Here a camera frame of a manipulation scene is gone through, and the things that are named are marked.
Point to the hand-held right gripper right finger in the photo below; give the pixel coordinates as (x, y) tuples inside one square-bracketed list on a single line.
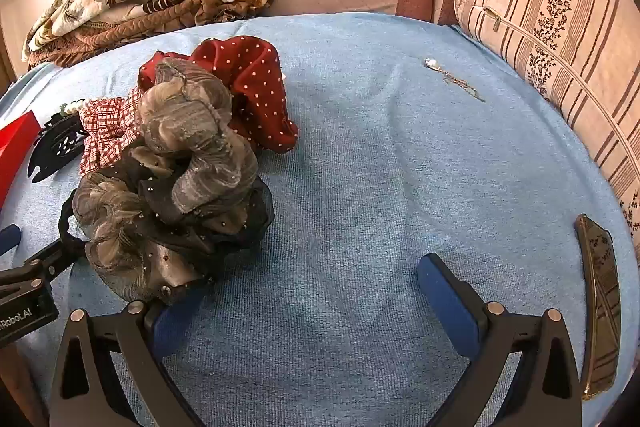
[(445, 299)]

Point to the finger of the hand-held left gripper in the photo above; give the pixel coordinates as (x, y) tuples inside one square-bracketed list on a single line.
[(55, 257), (9, 239)]

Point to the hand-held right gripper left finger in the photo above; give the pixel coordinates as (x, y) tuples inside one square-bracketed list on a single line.
[(169, 324)]

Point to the red tray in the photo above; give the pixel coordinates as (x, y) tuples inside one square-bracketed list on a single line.
[(12, 152)]

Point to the black sheer rhinestone scrunchie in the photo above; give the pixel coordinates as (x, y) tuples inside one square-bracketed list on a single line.
[(245, 227)]

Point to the red polka dot scrunchie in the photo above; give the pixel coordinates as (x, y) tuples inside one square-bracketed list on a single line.
[(250, 82)]

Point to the blue blanket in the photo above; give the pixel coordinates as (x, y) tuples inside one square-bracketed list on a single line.
[(375, 167)]

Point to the brown gold hair barrette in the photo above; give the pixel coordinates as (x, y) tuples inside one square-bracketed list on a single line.
[(602, 287)]

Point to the pearl drop earring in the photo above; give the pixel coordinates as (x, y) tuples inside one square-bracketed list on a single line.
[(431, 64)]

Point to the striped floral cushion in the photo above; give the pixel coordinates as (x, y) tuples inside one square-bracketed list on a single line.
[(560, 22)]

